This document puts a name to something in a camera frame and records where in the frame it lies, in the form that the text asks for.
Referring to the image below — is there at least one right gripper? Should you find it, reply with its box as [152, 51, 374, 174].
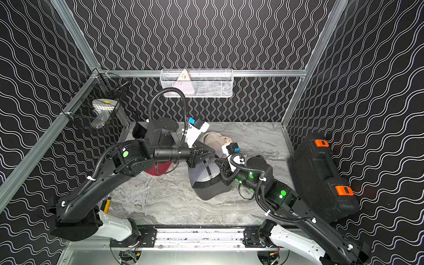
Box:
[215, 156, 265, 198]

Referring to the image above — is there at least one cream baseball cap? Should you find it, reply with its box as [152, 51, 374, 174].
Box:
[202, 131, 233, 159]

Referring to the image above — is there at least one red baseball cap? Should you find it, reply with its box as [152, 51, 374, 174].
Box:
[145, 162, 173, 176]

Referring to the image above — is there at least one navy baseball cap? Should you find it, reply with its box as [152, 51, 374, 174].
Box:
[132, 122, 148, 139]

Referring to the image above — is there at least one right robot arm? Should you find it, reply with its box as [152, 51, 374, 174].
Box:
[216, 152, 371, 265]

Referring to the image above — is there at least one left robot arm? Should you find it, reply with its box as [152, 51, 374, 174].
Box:
[49, 87, 215, 241]

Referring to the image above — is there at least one pink triangular card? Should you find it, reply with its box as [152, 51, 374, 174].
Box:
[171, 70, 195, 96]

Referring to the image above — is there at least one black orange tool case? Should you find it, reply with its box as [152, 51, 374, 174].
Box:
[288, 134, 360, 223]

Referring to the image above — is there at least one white object in black basket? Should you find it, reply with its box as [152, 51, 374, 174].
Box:
[90, 99, 118, 129]

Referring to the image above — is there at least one white wire basket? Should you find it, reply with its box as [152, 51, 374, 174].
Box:
[160, 68, 234, 98]

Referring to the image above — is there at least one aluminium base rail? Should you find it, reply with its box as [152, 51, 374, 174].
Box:
[67, 227, 332, 251]

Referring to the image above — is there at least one yellow handled screwdriver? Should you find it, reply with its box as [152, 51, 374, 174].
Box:
[103, 197, 111, 214]

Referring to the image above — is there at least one black wire basket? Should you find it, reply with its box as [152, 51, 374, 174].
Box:
[62, 68, 130, 132]

